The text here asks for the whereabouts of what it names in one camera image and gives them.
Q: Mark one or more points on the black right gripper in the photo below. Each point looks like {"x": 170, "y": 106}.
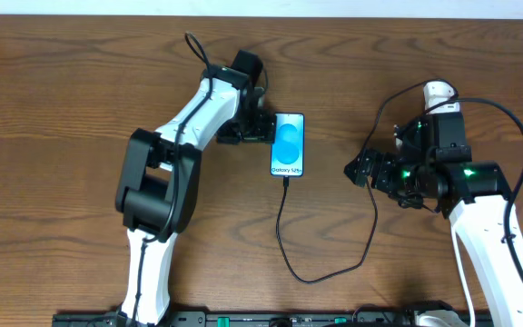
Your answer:
{"x": 375, "y": 168}

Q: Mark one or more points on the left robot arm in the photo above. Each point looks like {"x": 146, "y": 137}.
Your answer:
{"x": 158, "y": 187}

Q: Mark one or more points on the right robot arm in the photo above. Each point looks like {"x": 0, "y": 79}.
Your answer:
{"x": 433, "y": 161}

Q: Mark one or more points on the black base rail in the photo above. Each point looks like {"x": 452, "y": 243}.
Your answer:
{"x": 203, "y": 319}

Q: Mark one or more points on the blue Galaxy smartphone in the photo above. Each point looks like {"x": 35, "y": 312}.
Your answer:
{"x": 287, "y": 151}

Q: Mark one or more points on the white USB charger plug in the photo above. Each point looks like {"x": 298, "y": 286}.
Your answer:
{"x": 436, "y": 93}

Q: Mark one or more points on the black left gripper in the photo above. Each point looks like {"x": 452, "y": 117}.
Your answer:
{"x": 247, "y": 132}

